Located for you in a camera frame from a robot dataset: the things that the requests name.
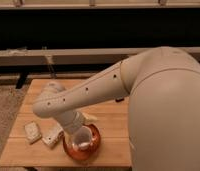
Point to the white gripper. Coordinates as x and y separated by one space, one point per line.
80 119

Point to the white sponge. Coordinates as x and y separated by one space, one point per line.
32 131

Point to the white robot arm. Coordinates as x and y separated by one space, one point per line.
163 88

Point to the white ceramic cup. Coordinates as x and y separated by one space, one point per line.
82 138

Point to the orange-brown saucer plate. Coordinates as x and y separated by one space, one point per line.
82 155

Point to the wooden table board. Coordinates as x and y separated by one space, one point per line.
112 124

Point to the small dark rectangular block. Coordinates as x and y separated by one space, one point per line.
119 99

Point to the long beige wall rail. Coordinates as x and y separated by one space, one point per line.
65 56

